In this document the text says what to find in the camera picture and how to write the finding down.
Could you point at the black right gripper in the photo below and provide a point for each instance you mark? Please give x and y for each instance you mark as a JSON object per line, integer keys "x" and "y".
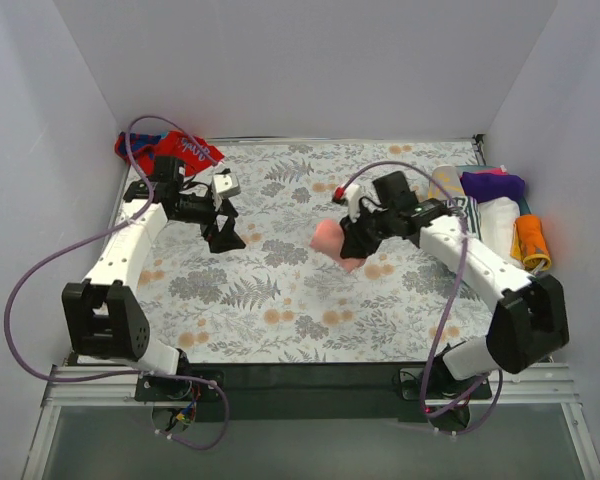
{"x": 359, "y": 230}

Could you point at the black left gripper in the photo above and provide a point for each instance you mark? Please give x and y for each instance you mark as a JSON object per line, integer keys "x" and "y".
{"x": 221, "y": 216}

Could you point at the pink panda towel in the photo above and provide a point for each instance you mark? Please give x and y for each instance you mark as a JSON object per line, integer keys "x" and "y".
{"x": 328, "y": 239}

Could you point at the red and blue towel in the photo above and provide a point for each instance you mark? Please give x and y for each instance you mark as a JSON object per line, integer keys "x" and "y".
{"x": 196, "y": 156}

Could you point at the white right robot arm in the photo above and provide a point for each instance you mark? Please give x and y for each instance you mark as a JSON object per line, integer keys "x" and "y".
{"x": 529, "y": 319}

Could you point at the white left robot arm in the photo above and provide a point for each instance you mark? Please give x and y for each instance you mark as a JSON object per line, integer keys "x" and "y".
{"x": 105, "y": 320}

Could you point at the floral patterned table mat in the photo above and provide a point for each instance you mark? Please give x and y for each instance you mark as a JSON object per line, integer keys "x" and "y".
{"x": 278, "y": 300}

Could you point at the striped lemon rolled towel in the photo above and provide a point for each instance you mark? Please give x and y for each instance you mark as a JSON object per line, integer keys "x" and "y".
{"x": 468, "y": 206}

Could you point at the purple rolled towel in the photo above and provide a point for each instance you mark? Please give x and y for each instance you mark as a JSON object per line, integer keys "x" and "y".
{"x": 484, "y": 187}

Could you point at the white rolled towel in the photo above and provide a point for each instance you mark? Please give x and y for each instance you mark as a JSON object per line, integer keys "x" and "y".
{"x": 497, "y": 226}

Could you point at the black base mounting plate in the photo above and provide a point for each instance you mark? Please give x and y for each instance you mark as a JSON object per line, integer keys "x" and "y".
{"x": 301, "y": 391}

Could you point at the teal towel tray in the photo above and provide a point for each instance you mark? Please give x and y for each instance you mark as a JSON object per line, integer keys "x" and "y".
{"x": 523, "y": 206}

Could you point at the orange rolled towel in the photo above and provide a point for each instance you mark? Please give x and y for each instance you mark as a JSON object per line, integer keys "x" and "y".
{"x": 529, "y": 246}

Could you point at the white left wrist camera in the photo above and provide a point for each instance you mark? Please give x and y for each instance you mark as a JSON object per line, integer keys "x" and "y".
{"x": 224, "y": 185}

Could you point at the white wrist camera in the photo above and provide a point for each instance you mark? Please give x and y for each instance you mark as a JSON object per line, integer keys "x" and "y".
{"x": 224, "y": 185}
{"x": 349, "y": 196}

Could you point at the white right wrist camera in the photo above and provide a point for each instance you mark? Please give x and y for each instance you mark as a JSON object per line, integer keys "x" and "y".
{"x": 349, "y": 196}

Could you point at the aluminium frame rail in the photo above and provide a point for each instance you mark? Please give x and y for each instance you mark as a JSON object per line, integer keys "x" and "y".
{"x": 98, "y": 422}

